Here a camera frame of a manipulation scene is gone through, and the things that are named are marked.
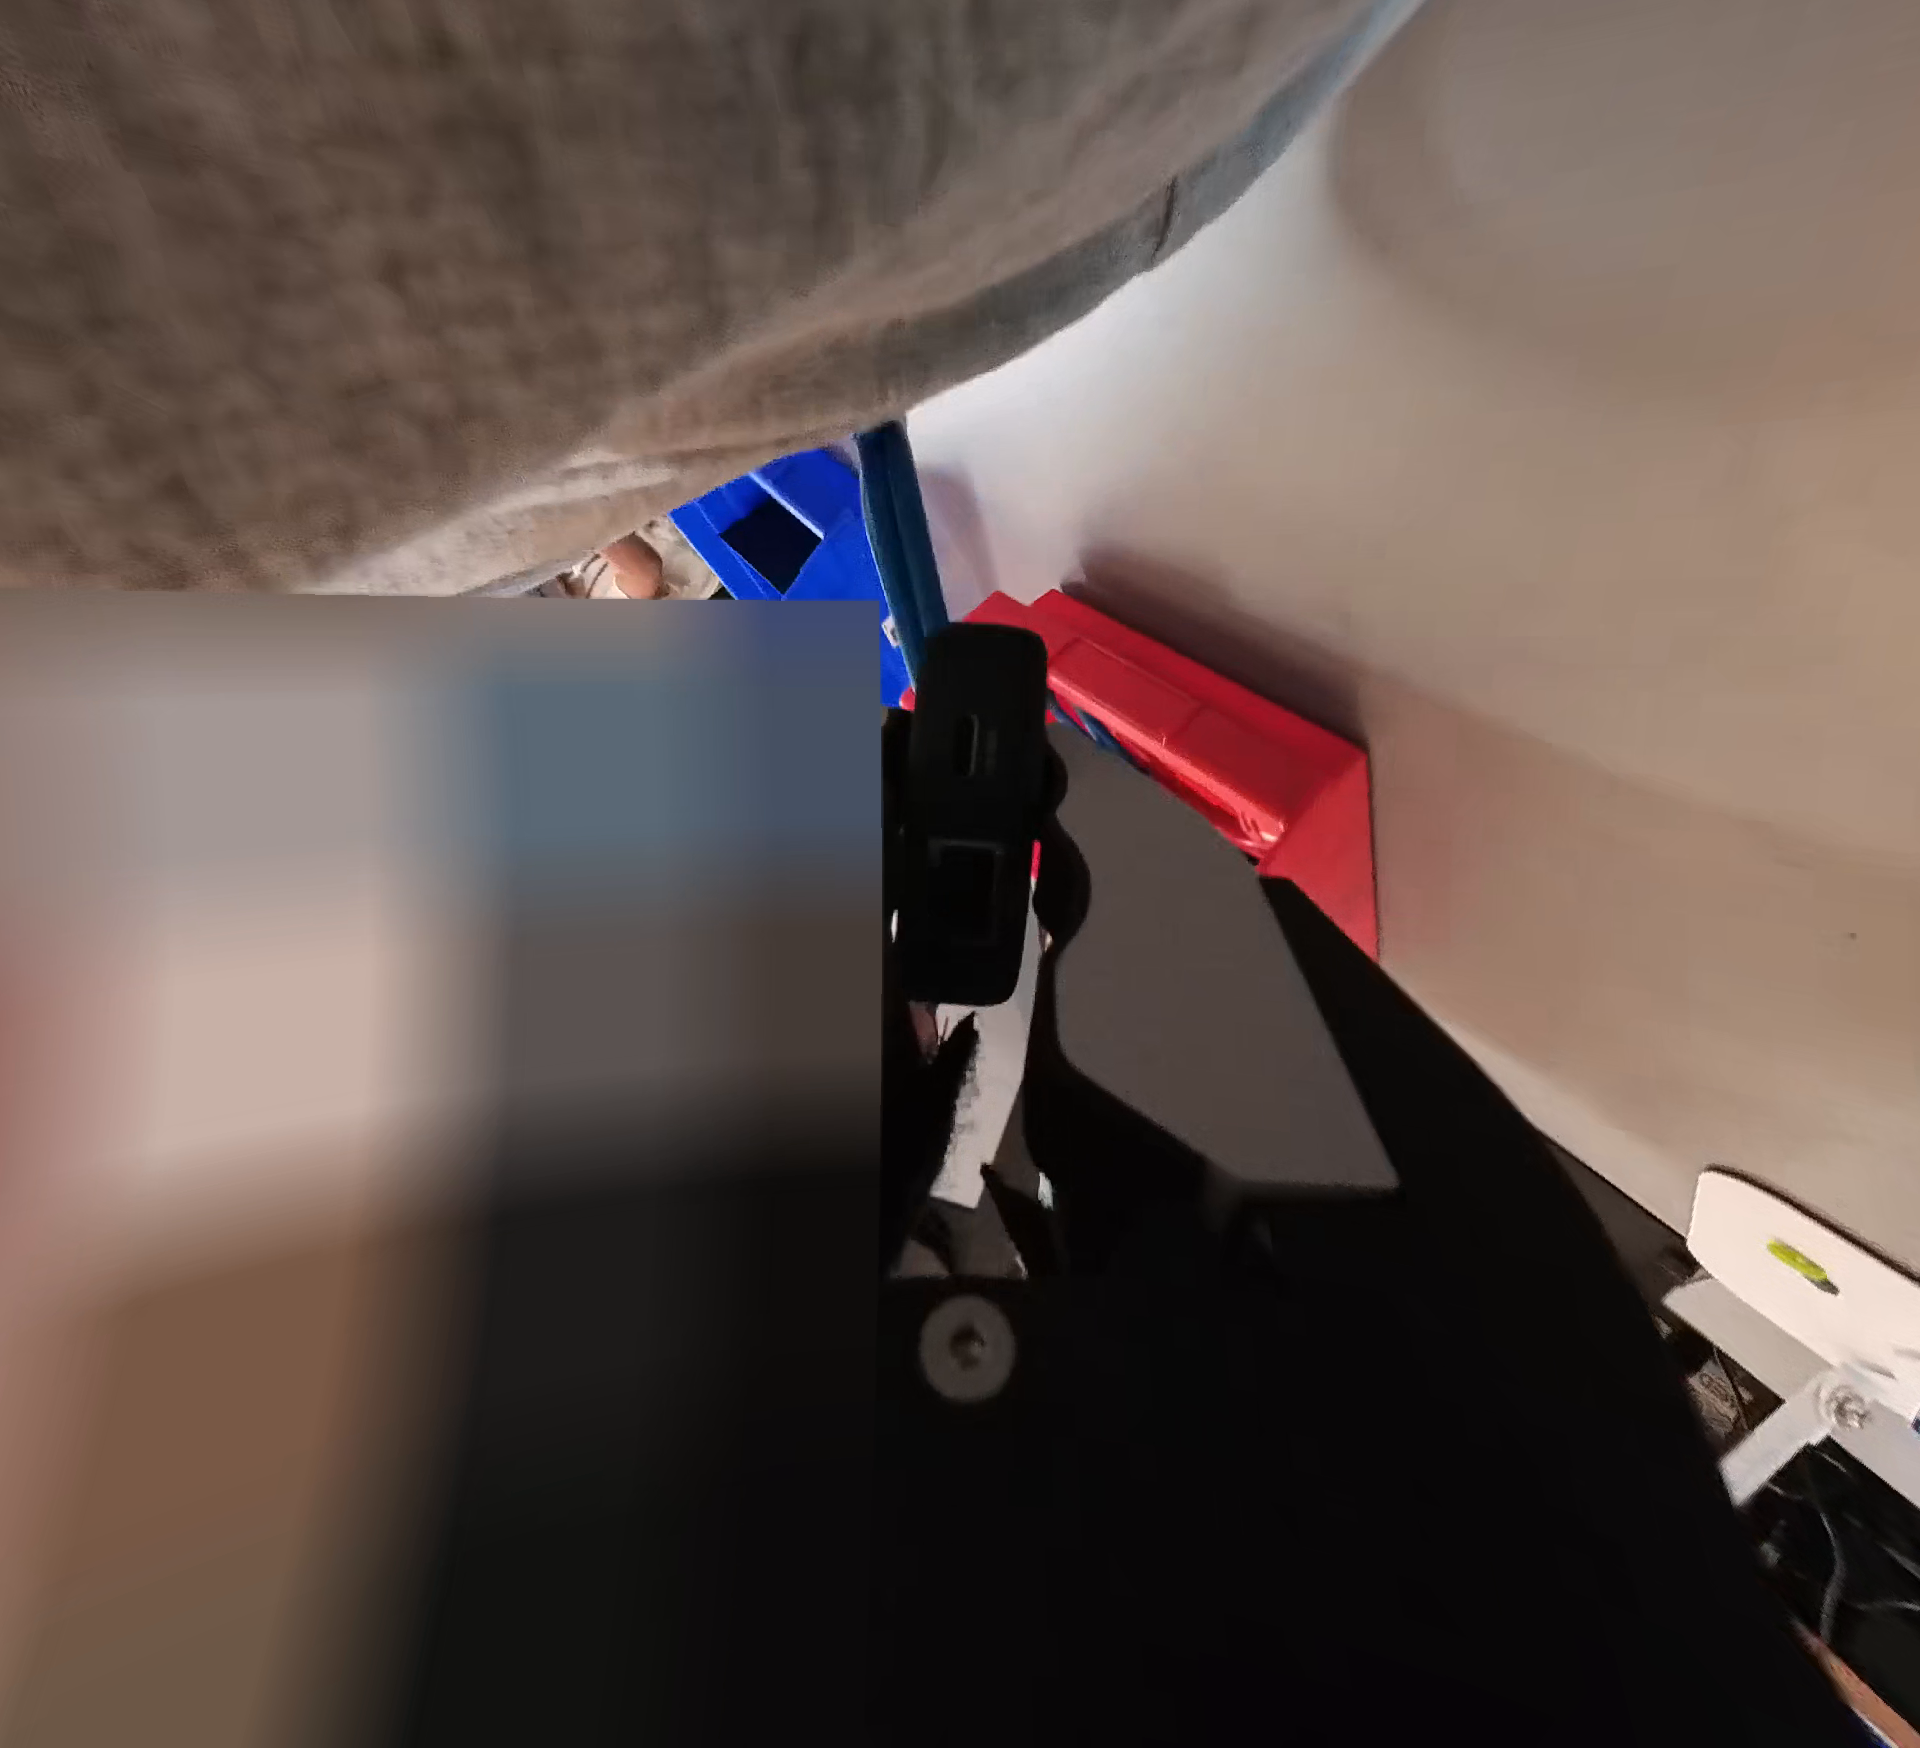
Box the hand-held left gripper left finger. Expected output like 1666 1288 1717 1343
884 705 984 1278

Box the black network switch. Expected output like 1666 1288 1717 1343
898 623 1054 1011

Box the blue ethernet cable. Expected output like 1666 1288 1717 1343
856 418 952 645

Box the blue plastic bin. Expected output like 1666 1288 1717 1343
667 446 918 707

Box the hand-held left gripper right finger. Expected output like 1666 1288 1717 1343
1022 724 1405 1278

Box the red plastic bin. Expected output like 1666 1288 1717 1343
899 588 1381 958

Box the grey desk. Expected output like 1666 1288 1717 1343
899 0 1920 1286

